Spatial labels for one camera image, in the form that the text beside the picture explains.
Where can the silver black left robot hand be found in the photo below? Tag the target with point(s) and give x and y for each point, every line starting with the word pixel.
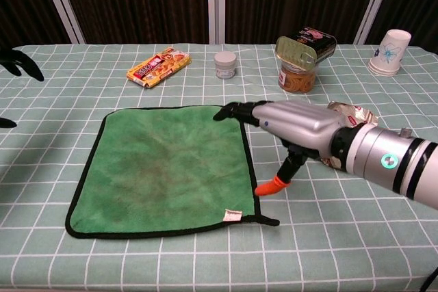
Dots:
pixel 20 61

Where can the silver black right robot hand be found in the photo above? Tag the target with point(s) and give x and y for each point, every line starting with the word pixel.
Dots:
pixel 301 124

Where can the green cloth with black trim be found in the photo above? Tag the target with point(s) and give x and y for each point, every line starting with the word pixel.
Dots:
pixel 164 169

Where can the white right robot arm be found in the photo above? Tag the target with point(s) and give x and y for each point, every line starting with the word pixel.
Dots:
pixel 386 155

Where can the clear jar brown contents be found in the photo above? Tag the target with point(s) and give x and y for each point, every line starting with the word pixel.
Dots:
pixel 296 81

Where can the crumpled silver foil snack bag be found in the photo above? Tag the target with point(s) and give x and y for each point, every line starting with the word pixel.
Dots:
pixel 356 114

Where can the black luncheon meat tin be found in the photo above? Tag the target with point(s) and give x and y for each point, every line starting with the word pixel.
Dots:
pixel 304 47

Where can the small white jar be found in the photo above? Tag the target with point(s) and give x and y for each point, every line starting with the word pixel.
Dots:
pixel 224 64

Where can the white paper cup blue print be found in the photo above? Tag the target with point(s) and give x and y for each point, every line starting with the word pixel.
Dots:
pixel 388 54

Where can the yellow snack box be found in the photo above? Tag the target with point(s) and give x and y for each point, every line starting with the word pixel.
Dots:
pixel 159 68

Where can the green checked tablecloth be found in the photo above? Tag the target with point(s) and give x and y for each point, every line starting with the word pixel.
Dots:
pixel 205 264

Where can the white partition post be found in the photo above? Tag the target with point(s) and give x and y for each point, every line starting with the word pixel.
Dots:
pixel 61 4
pixel 216 1
pixel 373 4

